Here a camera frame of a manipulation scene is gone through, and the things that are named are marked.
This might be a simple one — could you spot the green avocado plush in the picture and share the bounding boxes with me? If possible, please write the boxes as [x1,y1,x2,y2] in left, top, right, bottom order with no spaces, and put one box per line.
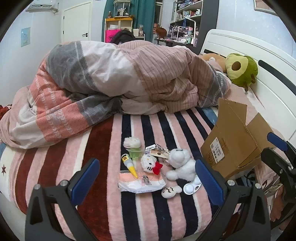
[225,53,258,91]

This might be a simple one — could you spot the white air conditioner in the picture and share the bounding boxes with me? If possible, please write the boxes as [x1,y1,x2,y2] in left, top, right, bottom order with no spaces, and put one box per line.
[25,0,57,12]

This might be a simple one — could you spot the pink bag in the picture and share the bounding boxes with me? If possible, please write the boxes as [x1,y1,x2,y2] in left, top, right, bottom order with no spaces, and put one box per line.
[105,29,122,43]

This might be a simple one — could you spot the keychain with paper tags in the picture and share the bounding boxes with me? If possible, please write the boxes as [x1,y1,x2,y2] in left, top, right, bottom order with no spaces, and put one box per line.
[145,144,170,166]

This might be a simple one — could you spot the glass display case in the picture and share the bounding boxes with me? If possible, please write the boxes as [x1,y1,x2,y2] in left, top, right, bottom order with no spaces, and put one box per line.
[113,0,132,18]

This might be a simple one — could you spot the blue wall poster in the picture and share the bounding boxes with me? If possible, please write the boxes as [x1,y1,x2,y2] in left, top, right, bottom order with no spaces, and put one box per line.
[21,27,31,47]

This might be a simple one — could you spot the brown plush toy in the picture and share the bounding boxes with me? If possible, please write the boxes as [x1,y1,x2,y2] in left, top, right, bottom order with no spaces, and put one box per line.
[199,53,228,72]

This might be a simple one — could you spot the yellow white shelf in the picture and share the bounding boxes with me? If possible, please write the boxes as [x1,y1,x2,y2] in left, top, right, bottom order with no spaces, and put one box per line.
[105,17,134,42]

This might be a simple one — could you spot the small cream face plush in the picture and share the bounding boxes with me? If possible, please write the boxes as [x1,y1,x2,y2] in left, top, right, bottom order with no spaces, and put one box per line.
[161,185,182,199]

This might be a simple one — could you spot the teal curtain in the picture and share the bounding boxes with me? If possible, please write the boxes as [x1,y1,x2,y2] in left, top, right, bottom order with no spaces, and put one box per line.
[103,0,156,42]

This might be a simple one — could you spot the black cable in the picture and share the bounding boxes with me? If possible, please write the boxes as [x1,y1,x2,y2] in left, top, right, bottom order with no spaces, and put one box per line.
[245,170,257,183]

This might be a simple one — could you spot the yellow cone tube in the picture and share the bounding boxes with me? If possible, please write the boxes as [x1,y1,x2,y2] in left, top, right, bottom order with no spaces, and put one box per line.
[121,154,139,179]

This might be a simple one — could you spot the cluttered shelving unit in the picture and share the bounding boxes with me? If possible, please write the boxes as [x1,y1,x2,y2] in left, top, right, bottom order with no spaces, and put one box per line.
[169,0,204,45]

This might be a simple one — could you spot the white bed headboard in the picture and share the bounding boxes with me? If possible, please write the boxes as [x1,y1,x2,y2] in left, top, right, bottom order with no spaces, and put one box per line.
[200,29,296,142]

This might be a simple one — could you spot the black garment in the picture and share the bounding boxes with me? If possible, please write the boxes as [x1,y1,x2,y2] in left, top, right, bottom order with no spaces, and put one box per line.
[111,30,137,44]

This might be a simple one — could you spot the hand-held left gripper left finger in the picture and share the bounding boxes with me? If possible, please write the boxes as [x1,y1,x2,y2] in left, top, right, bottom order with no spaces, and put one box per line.
[25,158,100,241]

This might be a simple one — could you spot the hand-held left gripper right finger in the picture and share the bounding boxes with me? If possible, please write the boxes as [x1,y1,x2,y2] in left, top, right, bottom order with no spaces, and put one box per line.
[195,159,271,241]

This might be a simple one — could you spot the white cat plush red bow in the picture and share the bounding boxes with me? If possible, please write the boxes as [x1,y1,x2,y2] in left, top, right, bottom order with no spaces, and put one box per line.
[140,153,163,175]

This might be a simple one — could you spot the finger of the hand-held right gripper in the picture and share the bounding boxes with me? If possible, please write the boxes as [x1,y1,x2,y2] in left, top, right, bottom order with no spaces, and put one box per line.
[261,147,294,181]
[267,132,296,153]

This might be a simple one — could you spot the white door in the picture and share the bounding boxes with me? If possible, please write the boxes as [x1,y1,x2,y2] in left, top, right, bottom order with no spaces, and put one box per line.
[62,1,92,43]

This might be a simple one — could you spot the white round case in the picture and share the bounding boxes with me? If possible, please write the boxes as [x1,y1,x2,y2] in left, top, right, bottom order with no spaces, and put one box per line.
[183,177,201,194]

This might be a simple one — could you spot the person's right hand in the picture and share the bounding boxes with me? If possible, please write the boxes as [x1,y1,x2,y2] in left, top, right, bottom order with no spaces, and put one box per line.
[270,186,286,223]

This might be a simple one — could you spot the striped plush blanket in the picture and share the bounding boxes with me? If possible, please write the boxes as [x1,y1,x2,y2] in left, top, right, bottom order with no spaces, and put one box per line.
[0,108,234,241]

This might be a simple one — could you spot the white storage box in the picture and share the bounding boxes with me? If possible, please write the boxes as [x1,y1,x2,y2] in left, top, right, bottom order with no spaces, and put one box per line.
[132,24,146,37]

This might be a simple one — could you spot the cardboard box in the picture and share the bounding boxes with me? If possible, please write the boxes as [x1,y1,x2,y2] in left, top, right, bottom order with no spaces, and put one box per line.
[200,98,275,179]

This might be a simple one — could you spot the pink white tissue pack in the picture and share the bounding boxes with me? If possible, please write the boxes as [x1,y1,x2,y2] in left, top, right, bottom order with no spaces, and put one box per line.
[117,171,167,193]

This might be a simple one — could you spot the framed wall picture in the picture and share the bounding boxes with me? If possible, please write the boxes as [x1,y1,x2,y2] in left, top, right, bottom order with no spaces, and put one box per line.
[253,0,278,16]

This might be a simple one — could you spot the pink grey patchwork duvet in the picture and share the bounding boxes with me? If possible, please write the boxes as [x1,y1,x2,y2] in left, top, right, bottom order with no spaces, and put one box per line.
[0,40,232,150]

